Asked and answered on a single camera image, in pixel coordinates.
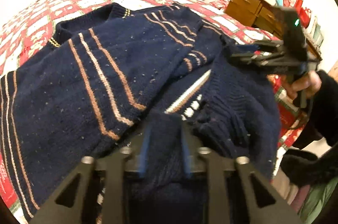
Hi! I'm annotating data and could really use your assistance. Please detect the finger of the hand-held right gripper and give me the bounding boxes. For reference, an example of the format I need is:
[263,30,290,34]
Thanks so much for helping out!
[228,51,294,74]
[254,38,286,52]

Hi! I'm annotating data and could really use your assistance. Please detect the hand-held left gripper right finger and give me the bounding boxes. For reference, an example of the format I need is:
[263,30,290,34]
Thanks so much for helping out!
[180,121,303,224]

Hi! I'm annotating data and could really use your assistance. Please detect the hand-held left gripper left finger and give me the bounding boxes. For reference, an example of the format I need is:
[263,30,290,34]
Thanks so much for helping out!
[29,122,154,224]

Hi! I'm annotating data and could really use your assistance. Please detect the navy patterned knit sweater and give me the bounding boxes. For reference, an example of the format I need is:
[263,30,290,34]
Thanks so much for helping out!
[0,2,282,224]

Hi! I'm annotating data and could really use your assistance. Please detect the person's right forearm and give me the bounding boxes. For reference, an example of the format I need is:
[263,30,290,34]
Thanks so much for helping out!
[292,70,338,151]

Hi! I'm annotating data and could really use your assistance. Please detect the person's right hand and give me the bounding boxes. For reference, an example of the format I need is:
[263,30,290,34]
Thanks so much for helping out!
[282,69,323,109]

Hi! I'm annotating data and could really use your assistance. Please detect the teal boxes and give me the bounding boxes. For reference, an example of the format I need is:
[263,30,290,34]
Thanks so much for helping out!
[306,15,325,48]

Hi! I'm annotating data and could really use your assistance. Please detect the red gift bags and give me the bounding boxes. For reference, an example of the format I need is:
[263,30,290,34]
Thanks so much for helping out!
[282,0,312,28]

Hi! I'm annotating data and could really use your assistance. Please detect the brown wooden dresser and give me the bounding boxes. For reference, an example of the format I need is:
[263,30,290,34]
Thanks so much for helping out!
[225,0,323,61]

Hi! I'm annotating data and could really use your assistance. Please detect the red patterned bag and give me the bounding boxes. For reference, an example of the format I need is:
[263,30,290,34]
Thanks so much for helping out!
[210,0,229,15]

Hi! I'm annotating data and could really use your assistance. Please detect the mauve cloth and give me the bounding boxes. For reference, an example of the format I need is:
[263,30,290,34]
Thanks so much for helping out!
[272,174,312,214]

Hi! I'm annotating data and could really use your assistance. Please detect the person's black fleece jacket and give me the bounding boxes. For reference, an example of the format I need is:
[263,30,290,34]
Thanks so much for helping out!
[279,148,338,186]

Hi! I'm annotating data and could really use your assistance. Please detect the person's green pants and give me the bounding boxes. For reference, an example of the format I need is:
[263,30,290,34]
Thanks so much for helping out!
[297,176,338,221]

